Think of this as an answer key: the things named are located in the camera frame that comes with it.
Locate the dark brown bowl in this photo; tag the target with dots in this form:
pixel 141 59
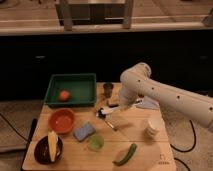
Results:
pixel 41 151

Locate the green chili pepper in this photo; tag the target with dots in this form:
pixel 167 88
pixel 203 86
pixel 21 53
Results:
pixel 127 157

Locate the orange fruit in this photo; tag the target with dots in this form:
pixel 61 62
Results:
pixel 64 95

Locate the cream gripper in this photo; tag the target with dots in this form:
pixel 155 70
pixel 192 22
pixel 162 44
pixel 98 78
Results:
pixel 126 102

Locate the black whiteboard eraser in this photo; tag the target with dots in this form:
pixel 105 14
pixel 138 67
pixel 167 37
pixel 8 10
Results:
pixel 113 102

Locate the yellow corn cob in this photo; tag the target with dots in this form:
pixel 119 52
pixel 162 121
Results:
pixel 52 144

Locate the dark metal cup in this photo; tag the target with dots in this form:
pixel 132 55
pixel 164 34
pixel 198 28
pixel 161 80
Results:
pixel 108 88

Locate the metal table frame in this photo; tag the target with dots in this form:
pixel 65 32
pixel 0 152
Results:
pixel 94 12

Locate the white plastic cup stack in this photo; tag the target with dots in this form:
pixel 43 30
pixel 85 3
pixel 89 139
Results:
pixel 153 126

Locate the orange bowl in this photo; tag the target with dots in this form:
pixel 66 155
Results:
pixel 61 120

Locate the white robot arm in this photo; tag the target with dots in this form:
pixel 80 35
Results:
pixel 136 81

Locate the green plastic tray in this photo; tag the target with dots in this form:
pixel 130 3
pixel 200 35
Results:
pixel 82 89

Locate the blue sponge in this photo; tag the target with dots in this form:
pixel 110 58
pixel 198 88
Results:
pixel 84 131

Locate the green plastic cup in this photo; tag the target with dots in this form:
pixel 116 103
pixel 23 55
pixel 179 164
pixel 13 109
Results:
pixel 95 142

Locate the light blue cloth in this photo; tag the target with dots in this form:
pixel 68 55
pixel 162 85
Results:
pixel 147 103

